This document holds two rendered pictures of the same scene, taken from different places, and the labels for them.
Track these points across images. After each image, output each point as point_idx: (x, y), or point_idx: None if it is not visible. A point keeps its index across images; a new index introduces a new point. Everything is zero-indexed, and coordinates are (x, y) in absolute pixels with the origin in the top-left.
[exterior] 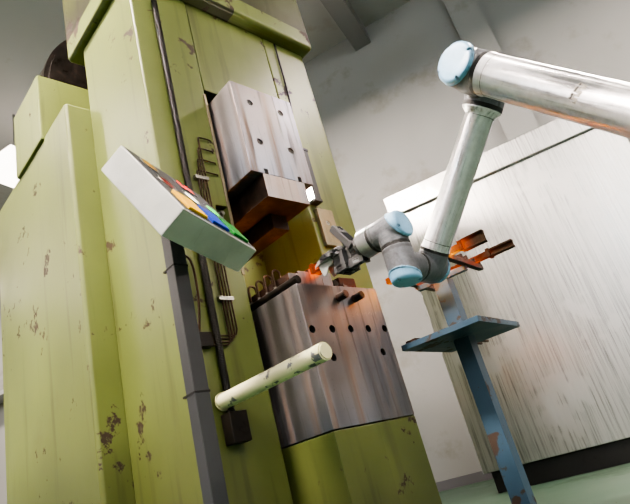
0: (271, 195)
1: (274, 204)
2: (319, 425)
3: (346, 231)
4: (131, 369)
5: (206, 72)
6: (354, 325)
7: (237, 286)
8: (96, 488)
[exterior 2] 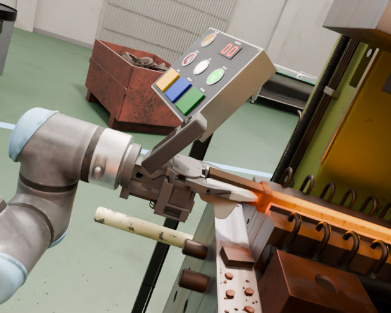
0: (325, 23)
1: (357, 36)
2: None
3: (179, 131)
4: None
5: None
6: (187, 312)
7: (307, 173)
8: None
